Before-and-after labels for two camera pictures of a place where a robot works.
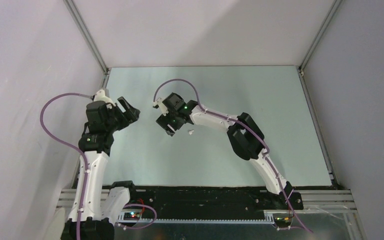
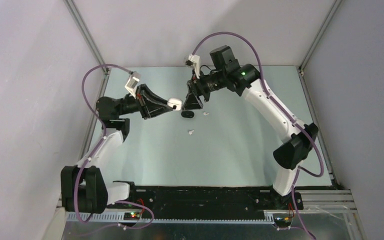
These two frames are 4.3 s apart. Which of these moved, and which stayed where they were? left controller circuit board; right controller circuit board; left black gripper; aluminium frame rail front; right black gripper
Moved: left black gripper; right black gripper
Stayed: aluminium frame rail front; left controller circuit board; right controller circuit board
